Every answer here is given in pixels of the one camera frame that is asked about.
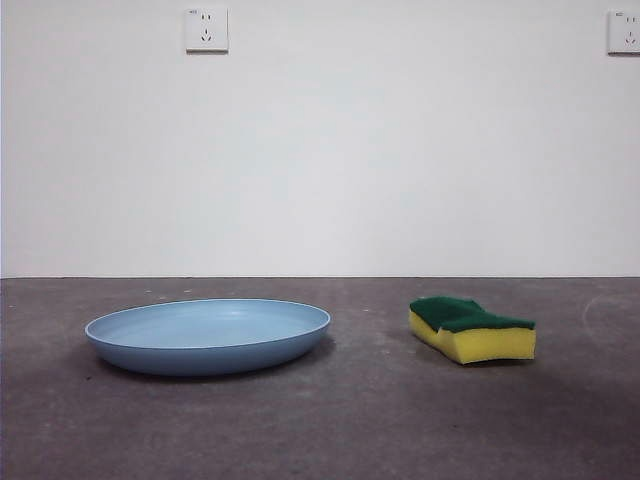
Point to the white wall socket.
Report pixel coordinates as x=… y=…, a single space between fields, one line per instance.
x=625 y=32
x=207 y=30

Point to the yellow sponge with green pad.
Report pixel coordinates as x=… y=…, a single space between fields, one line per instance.
x=490 y=347

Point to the blue round plate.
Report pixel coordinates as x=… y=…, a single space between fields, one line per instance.
x=200 y=360

